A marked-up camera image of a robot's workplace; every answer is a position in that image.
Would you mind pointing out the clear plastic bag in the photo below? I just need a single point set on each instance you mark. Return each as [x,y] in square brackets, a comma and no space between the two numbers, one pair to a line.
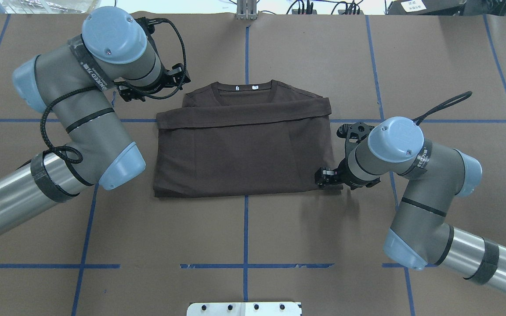
[49,6]

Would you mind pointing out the brown t-shirt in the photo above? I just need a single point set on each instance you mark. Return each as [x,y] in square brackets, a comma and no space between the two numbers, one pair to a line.
[226,140]

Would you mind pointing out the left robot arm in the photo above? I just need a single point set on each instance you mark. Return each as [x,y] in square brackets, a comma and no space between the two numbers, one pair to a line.
[86,142]

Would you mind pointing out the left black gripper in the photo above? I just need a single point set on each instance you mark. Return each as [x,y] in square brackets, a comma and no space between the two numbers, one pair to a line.
[156,86]

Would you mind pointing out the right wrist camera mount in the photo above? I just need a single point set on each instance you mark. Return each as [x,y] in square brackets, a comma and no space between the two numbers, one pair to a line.
[353,134]

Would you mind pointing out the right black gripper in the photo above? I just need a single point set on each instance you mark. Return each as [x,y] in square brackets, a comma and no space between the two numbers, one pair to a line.
[343,169]

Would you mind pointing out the aluminium frame post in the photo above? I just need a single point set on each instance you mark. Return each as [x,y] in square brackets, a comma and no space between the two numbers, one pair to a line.
[246,9]

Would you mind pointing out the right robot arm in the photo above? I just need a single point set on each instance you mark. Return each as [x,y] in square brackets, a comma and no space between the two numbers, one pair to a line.
[436,174]

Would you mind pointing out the white pedestal column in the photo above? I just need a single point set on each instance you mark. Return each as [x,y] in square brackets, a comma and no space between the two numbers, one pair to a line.
[245,309]

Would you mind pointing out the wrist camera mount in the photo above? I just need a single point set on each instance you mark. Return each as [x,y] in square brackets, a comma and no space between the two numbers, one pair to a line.
[148,25]
[353,134]

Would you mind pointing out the black box with label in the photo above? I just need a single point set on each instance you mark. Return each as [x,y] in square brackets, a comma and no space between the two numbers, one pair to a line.
[426,7]

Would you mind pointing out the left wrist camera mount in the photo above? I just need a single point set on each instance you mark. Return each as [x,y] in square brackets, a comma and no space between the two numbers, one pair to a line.
[148,25]

